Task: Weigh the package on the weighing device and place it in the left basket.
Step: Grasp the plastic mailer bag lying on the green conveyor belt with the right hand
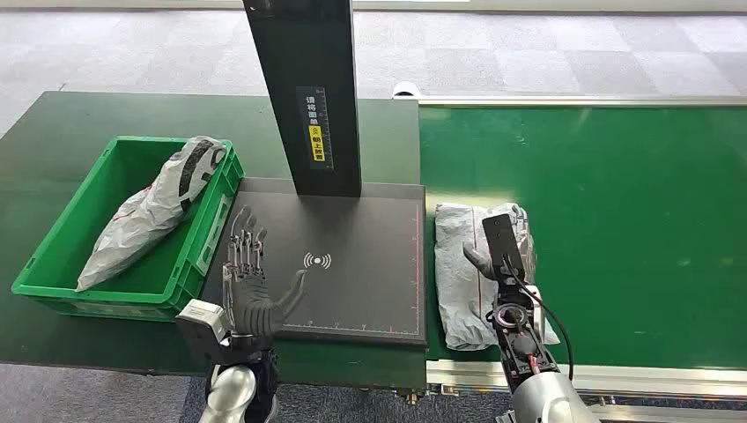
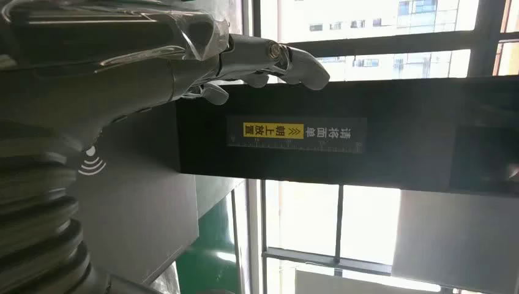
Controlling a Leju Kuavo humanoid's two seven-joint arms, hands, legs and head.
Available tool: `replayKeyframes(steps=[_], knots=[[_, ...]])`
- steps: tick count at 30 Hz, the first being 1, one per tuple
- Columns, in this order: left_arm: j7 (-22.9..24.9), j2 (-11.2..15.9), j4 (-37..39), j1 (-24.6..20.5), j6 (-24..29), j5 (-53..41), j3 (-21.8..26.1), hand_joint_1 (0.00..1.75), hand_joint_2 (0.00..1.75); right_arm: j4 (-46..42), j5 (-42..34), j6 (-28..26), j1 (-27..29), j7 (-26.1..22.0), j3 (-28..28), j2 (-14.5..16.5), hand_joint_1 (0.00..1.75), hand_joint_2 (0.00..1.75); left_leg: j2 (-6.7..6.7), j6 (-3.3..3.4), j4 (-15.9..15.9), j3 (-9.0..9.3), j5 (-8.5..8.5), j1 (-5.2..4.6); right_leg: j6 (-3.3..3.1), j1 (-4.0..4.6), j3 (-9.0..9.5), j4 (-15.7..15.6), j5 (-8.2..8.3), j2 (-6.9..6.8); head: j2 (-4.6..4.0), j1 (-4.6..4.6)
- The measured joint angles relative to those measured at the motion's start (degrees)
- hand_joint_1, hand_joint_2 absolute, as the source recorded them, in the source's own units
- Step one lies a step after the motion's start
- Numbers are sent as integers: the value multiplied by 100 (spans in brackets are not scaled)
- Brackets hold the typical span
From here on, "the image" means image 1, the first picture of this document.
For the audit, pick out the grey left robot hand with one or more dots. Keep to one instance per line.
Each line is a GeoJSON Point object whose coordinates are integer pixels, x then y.
{"type": "Point", "coordinates": [251, 303]}

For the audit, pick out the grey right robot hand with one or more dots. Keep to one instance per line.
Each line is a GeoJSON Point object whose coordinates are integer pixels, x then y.
{"type": "Point", "coordinates": [502, 245]}

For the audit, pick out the grey package red print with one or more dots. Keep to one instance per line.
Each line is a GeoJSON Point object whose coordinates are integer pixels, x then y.
{"type": "Point", "coordinates": [461, 280]}

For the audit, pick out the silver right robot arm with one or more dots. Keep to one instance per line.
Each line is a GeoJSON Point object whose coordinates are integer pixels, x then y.
{"type": "Point", "coordinates": [543, 397]}

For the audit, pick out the black weighing platform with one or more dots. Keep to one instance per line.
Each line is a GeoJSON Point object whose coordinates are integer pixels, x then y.
{"type": "Point", "coordinates": [362, 263]}

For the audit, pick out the grey package black print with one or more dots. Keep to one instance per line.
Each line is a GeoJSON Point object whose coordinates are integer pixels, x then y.
{"type": "Point", "coordinates": [146, 216]}

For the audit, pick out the green plastic basket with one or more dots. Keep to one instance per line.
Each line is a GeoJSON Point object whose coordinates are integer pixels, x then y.
{"type": "Point", "coordinates": [46, 274]}

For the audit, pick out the green conveyor belt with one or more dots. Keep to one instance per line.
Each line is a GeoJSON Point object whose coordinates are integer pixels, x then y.
{"type": "Point", "coordinates": [642, 233]}

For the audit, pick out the black yellow column label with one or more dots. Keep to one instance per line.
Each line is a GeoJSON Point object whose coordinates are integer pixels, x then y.
{"type": "Point", "coordinates": [315, 117]}

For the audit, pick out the black scanner column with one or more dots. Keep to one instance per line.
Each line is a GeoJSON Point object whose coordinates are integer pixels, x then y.
{"type": "Point", "coordinates": [280, 58]}

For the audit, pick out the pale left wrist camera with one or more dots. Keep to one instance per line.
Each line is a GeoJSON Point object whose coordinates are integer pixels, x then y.
{"type": "Point", "coordinates": [201, 321]}

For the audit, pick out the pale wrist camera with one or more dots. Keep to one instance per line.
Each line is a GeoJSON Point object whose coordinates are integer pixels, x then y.
{"type": "Point", "coordinates": [201, 321]}
{"type": "Point", "coordinates": [536, 315]}

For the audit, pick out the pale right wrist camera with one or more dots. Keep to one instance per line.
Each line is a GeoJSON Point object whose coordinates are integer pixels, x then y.
{"type": "Point", "coordinates": [536, 315]}

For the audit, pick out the aluminium conveyor rail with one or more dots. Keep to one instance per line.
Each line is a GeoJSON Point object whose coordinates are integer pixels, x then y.
{"type": "Point", "coordinates": [642, 379]}
{"type": "Point", "coordinates": [583, 100]}

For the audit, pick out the metal conveyor mounting bracket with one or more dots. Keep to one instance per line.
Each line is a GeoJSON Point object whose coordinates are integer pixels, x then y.
{"type": "Point", "coordinates": [413, 399]}

